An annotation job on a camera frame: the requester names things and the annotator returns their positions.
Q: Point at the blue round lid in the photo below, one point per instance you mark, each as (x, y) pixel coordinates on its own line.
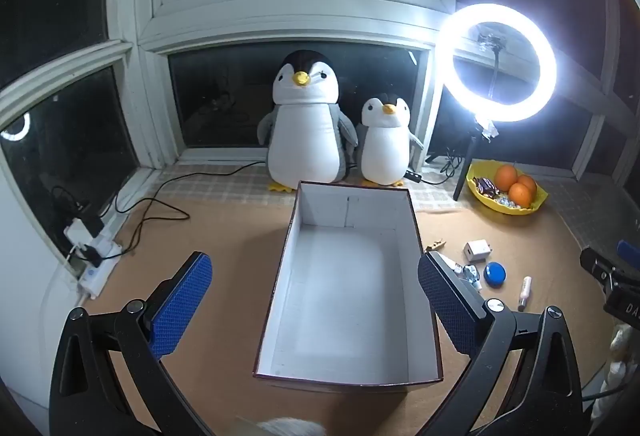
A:
(495, 275)

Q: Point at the white cardboard box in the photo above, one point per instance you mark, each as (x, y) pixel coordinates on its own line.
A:
(345, 296)

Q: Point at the pile of wrapped candies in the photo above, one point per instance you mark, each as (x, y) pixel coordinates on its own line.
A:
(485, 187)

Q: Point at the white fluffy fabric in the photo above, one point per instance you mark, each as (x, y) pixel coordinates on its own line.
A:
(280, 427)

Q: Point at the black inline switch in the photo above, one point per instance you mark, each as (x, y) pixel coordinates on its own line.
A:
(413, 176)

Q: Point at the white window frame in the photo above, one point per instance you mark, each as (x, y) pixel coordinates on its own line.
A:
(300, 16)

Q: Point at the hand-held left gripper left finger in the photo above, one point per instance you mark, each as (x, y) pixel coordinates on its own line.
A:
(182, 301)

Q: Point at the white plug-in adapter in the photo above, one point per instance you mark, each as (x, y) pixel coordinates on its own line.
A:
(475, 251)

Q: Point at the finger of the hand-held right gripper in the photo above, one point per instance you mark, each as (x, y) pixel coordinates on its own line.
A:
(597, 263)
(627, 249)

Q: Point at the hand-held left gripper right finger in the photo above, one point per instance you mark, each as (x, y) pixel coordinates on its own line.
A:
(447, 306)

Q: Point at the small wooden clip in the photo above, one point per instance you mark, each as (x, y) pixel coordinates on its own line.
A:
(435, 246)

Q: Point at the white power strip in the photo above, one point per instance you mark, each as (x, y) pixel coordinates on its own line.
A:
(95, 278)

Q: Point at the large penguin plush toy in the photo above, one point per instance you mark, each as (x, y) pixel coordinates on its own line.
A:
(305, 136)

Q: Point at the checked cloth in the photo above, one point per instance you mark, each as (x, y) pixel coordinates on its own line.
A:
(225, 186)

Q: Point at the orange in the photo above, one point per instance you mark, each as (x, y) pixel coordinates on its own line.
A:
(506, 176)
(520, 195)
(528, 183)

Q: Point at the clear blue plastic piece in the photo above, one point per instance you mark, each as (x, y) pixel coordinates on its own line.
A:
(470, 272)

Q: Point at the person's right hand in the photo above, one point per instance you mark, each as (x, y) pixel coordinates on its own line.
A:
(617, 351)

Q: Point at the small penguin plush toy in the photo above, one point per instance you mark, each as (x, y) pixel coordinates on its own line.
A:
(382, 151)

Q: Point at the white charger block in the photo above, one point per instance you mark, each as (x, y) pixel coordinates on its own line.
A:
(75, 230)

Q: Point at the small pink bottle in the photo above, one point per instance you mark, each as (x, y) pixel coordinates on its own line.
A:
(525, 293)

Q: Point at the yellow fruit dish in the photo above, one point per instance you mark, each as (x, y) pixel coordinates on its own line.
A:
(500, 209)

